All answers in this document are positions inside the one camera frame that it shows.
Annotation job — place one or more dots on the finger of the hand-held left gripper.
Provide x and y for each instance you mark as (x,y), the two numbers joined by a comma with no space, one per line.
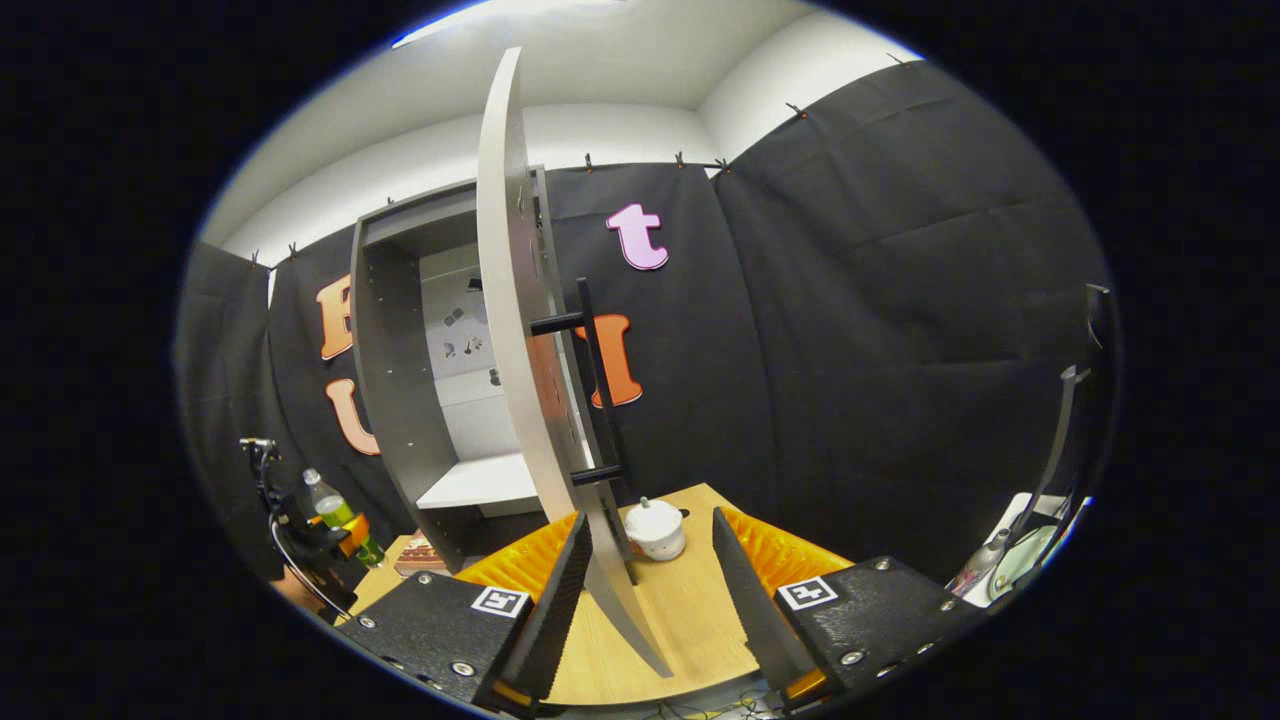
(355,535)

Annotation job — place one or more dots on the green drink bottle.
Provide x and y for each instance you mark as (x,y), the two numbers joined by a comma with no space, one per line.
(335,510)

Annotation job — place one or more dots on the white cabinet shelf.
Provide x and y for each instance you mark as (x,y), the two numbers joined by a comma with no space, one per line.
(480,482)

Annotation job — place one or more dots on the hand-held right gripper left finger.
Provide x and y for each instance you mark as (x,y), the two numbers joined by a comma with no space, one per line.
(560,610)

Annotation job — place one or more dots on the white lidded jar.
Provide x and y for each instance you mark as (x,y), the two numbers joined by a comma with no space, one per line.
(655,532)

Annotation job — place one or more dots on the beige cabinet door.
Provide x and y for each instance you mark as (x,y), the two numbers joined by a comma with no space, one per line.
(505,300)

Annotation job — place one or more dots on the grey cabinet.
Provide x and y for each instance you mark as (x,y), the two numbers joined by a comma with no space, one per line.
(390,380)

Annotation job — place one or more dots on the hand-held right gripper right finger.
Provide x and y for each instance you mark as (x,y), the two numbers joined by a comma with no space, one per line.
(750,610)

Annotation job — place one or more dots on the black backdrop cloth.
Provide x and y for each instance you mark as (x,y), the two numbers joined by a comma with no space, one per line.
(880,350)

